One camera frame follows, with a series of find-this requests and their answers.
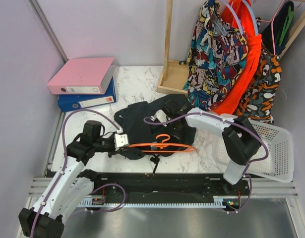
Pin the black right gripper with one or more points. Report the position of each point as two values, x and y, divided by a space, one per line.
183 128

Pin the wooden clothes rack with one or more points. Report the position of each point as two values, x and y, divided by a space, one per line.
174 75

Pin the orange hanger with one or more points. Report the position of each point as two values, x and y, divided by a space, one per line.
163 145

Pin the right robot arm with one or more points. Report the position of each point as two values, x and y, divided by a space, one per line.
239 136

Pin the blue binder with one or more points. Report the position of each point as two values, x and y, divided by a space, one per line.
68 103

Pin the pink binder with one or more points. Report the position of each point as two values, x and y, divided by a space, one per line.
83 76

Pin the navy ribbed shorts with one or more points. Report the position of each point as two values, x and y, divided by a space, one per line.
278 24

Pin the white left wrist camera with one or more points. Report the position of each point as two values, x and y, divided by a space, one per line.
121 141

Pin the white plastic basket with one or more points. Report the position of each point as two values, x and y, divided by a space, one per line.
279 165

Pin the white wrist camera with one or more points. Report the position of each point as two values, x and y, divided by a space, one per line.
121 141
158 116

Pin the orange shorts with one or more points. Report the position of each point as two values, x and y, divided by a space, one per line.
254 43

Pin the white cable duct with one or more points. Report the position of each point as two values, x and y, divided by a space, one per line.
218 202

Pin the green hanger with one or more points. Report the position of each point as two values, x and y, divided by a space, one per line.
287 22

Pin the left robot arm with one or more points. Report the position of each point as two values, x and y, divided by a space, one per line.
71 183

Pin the lilac hanger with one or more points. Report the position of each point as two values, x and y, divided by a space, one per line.
241 30

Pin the dark navy shorts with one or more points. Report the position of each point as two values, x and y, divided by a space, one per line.
131 119

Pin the light blue hanger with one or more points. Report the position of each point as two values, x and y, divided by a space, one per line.
252 16

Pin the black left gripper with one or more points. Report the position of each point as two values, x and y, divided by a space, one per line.
114 152

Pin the comic print shorts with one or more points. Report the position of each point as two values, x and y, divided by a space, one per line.
217 56

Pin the camouflage print shorts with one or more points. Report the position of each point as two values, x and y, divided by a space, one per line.
257 101

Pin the pink hanger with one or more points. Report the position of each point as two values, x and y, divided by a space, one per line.
272 27

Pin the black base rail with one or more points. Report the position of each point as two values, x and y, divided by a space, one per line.
166 188

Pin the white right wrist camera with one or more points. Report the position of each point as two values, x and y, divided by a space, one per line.
158 116

